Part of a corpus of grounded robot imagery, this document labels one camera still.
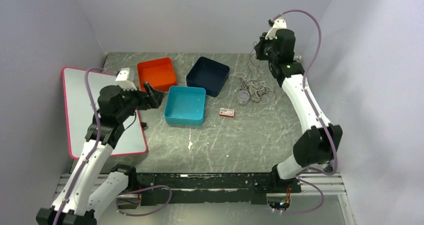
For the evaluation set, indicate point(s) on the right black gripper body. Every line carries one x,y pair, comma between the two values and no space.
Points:
265,51

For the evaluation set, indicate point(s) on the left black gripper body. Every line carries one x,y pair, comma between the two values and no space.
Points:
133,100

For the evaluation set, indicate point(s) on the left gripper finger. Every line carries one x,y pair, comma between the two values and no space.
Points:
155,98
149,90

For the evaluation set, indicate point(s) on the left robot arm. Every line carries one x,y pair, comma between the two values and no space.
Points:
77,204

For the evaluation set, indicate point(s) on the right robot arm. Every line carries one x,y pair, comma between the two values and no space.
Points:
320,138

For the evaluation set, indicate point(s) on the orange plastic box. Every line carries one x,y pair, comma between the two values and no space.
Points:
159,73

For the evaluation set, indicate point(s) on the light blue plastic box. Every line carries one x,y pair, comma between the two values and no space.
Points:
185,106

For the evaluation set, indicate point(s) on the clear paperclip container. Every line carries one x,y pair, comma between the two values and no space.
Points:
243,97

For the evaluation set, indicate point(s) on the pink framed whiteboard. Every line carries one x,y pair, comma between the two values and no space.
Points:
79,116

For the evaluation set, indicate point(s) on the dark blue plastic box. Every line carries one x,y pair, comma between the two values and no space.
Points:
209,75

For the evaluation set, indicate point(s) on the red white small box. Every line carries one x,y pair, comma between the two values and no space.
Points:
226,112

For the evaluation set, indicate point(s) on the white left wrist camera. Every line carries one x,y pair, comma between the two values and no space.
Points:
125,79

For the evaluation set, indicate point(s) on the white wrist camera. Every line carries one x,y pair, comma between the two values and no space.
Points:
125,79
275,25

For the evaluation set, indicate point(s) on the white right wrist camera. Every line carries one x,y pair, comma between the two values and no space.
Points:
275,25

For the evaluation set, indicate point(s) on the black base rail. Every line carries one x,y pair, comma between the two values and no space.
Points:
197,188

